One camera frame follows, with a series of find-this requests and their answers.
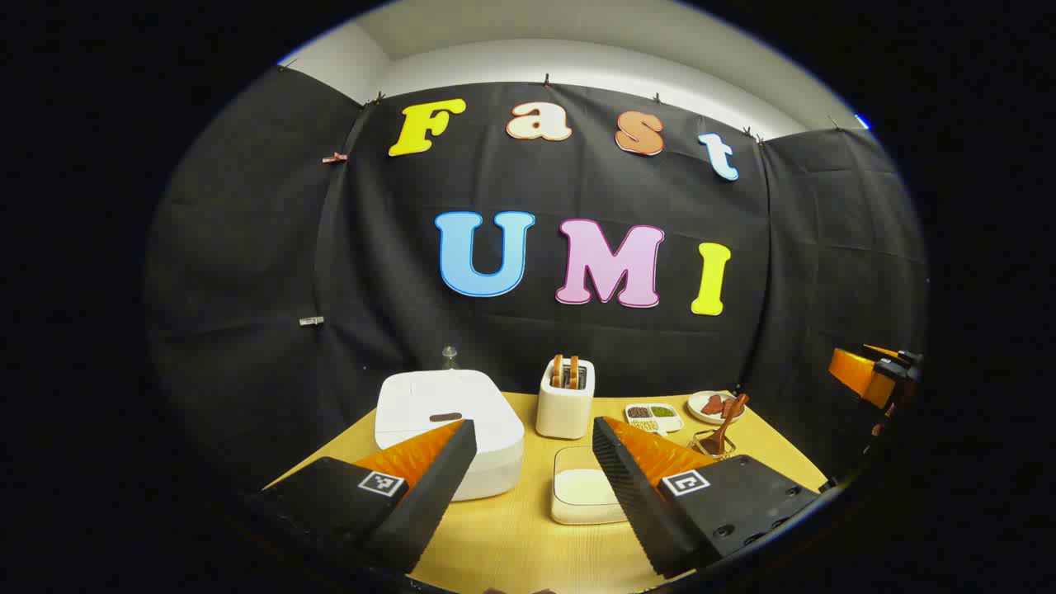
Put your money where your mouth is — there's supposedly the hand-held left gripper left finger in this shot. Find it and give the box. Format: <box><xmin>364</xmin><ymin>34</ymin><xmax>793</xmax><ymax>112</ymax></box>
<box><xmin>243</xmin><ymin>418</ymin><xmax>479</xmax><ymax>576</ymax></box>

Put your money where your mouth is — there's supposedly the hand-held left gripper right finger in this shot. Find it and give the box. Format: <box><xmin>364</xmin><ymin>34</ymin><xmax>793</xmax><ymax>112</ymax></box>
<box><xmin>592</xmin><ymin>416</ymin><xmax>826</xmax><ymax>578</ymax></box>

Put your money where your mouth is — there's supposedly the metal wire chopstick holder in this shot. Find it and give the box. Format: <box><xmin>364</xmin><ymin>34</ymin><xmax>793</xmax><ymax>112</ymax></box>
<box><xmin>689</xmin><ymin>429</ymin><xmax>739</xmax><ymax>461</ymax></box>

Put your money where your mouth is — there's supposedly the white rice cooker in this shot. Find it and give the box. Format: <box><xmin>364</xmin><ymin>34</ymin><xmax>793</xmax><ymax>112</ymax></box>
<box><xmin>374</xmin><ymin>369</ymin><xmax>526</xmax><ymax>502</ymax></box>

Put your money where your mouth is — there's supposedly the brown wooden spoon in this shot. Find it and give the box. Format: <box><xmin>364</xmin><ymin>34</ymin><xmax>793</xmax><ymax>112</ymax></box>
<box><xmin>700</xmin><ymin>393</ymin><xmax>750</xmax><ymax>457</ymax></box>

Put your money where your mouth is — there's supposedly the white rectangular container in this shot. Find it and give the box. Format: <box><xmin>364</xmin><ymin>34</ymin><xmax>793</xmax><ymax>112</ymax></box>
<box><xmin>550</xmin><ymin>445</ymin><xmax>629</xmax><ymax>526</ymax></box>

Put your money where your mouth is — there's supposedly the white divided dish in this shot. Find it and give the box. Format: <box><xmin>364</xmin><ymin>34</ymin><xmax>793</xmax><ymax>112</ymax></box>
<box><xmin>624</xmin><ymin>403</ymin><xmax>685</xmax><ymax>436</ymax></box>

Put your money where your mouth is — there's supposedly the white toaster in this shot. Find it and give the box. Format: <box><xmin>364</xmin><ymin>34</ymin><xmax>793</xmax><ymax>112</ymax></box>
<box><xmin>535</xmin><ymin>359</ymin><xmax>596</xmax><ymax>440</ymax></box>

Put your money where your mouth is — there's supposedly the white round plate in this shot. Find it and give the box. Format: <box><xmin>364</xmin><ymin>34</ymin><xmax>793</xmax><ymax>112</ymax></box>
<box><xmin>687</xmin><ymin>390</ymin><xmax>747</xmax><ymax>426</ymax></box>

